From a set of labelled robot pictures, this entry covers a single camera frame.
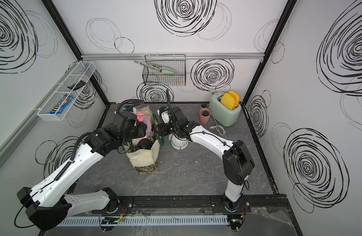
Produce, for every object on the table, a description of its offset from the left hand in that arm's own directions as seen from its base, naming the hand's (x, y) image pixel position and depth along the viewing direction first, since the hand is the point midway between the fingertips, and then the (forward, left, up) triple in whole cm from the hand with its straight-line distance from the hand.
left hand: (144, 126), depth 71 cm
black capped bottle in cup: (+26, -34, -18) cm, 47 cm away
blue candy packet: (+7, +39, +7) cm, 40 cm away
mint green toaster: (+23, -45, -16) cm, 53 cm away
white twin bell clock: (+5, -16, -25) cm, 30 cm away
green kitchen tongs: (+40, -6, +6) cm, 41 cm away
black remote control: (+23, +39, +7) cm, 46 cm away
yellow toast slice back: (+29, -53, -5) cm, 61 cm away
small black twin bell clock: (-4, 0, -9) cm, 10 cm away
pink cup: (+22, -34, -21) cm, 46 cm away
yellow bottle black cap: (+32, -33, -17) cm, 49 cm away
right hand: (+5, -5, -7) cm, 10 cm away
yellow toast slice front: (+30, -48, -8) cm, 57 cm away
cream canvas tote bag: (-12, -1, -14) cm, 18 cm away
